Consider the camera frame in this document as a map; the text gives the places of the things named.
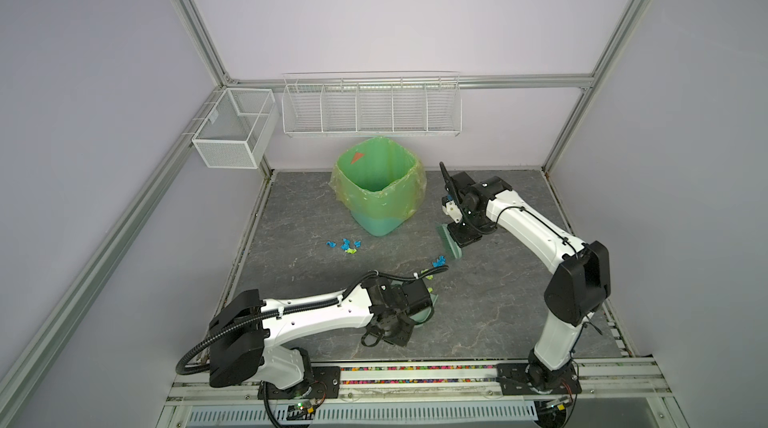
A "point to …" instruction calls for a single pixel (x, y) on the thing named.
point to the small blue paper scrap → (439, 262)
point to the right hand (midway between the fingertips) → (464, 241)
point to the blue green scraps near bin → (345, 246)
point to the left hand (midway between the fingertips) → (395, 343)
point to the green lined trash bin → (382, 184)
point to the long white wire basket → (420, 103)
